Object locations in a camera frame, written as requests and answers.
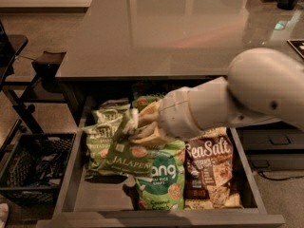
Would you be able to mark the dang rice chips bag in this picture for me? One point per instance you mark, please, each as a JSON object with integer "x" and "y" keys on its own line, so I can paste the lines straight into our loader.
{"x": 141, "y": 101}
{"x": 164, "y": 189}

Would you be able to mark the front dang rice chips bag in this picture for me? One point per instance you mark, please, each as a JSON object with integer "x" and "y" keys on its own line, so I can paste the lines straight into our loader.
{"x": 164, "y": 189}

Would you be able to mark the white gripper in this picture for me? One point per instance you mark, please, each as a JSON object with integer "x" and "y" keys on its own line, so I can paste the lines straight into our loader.
{"x": 173, "y": 115}

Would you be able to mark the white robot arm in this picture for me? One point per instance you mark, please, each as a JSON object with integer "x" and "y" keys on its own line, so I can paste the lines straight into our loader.
{"x": 262, "y": 86}

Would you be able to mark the black plastic crate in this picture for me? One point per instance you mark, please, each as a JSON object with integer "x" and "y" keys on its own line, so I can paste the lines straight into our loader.
{"x": 35, "y": 169}

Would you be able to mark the dark lower cabinet drawers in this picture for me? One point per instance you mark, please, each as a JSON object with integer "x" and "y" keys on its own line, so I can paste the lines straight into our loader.
{"x": 273, "y": 147}

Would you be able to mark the grey open top drawer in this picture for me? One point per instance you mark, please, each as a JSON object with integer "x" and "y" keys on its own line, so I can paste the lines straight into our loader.
{"x": 104, "y": 204}

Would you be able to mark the black framed card on counter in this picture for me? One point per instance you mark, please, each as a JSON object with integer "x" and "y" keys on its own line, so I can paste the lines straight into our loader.
{"x": 298, "y": 46}

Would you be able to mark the front sea salt chips bag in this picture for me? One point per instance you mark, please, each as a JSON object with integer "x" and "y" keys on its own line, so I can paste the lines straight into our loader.
{"x": 209, "y": 172}

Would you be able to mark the grey counter cabinet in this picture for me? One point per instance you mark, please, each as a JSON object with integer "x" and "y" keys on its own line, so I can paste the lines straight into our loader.
{"x": 122, "y": 41}

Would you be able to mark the rear dang rice chips bag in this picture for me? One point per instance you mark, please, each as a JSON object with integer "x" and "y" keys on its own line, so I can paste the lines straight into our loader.
{"x": 141, "y": 101}

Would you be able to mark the green jalapeno chip bag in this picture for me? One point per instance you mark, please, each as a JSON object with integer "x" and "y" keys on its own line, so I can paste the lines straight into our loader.
{"x": 110, "y": 110}
{"x": 127, "y": 157}
{"x": 99, "y": 137}

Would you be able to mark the dark bar stool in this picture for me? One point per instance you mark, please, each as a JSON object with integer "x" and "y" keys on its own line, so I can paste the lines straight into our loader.
{"x": 41, "y": 101}

